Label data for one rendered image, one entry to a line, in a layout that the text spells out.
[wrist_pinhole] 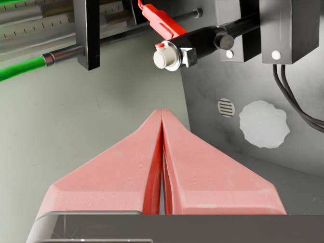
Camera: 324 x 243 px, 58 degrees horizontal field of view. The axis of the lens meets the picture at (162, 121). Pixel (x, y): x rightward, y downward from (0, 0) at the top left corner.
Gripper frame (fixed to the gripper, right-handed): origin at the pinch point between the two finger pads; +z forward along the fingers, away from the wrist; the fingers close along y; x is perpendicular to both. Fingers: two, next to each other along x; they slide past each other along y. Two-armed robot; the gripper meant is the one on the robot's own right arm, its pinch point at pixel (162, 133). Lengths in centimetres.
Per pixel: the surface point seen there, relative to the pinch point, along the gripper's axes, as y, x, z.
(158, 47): 0.3, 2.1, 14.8
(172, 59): -1.0, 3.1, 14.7
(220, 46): -5.5, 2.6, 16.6
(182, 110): -5, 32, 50
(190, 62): -2.4, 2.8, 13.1
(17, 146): 22.9, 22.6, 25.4
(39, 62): 15.8, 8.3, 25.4
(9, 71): 18.5, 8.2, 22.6
